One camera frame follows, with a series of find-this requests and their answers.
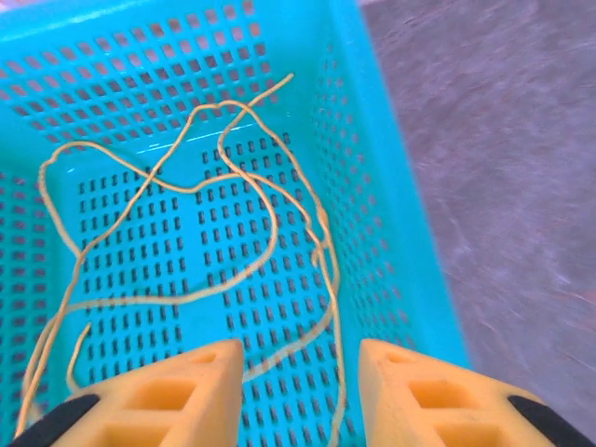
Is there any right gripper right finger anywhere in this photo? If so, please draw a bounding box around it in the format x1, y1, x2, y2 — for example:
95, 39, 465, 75
358, 337, 596, 447

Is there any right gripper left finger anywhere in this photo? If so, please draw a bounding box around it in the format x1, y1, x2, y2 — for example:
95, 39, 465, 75
8, 338, 246, 447

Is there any yellow cable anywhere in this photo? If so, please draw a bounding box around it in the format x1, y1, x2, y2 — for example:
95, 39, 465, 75
185, 102, 348, 447
18, 142, 280, 434
13, 72, 295, 441

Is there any teal plastic basket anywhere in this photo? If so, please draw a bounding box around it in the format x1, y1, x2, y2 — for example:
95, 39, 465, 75
0, 0, 476, 447

